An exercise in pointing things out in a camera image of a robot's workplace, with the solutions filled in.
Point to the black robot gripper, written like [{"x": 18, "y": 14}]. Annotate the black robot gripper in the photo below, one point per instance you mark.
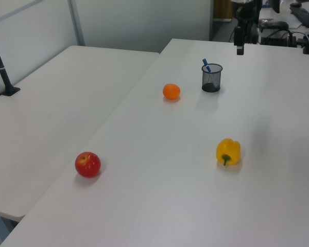
[{"x": 247, "y": 13}]

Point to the blue and white marker pen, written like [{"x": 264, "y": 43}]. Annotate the blue and white marker pen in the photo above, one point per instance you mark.
[{"x": 206, "y": 64}]

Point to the black mesh pen cup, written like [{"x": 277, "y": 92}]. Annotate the black mesh pen cup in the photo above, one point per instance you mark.
[{"x": 211, "y": 79}]

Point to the yellow cardboard panel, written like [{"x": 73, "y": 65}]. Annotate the yellow cardboard panel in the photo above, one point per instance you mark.
[{"x": 222, "y": 9}]

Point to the black monitor stand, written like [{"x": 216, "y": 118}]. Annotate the black monitor stand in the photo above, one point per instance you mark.
[{"x": 275, "y": 5}]

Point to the black computer mouse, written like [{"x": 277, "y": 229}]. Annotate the black computer mouse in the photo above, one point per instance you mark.
[{"x": 296, "y": 4}]

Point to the black computer keyboard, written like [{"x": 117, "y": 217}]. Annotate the black computer keyboard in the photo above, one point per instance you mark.
[{"x": 302, "y": 14}]

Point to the orange mandarin fruit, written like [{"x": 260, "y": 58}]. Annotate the orange mandarin fruit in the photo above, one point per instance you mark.
[{"x": 171, "y": 91}]

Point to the yellow bell pepper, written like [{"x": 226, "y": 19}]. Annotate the yellow bell pepper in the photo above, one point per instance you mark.
[{"x": 228, "y": 151}]

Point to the red apple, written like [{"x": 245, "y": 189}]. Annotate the red apple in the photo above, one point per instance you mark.
[{"x": 87, "y": 164}]

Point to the grey partition post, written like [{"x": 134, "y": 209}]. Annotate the grey partition post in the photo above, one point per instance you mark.
[{"x": 76, "y": 21}]

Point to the black camera stand pole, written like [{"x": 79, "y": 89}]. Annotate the black camera stand pole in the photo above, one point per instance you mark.
[{"x": 0, "y": 67}]

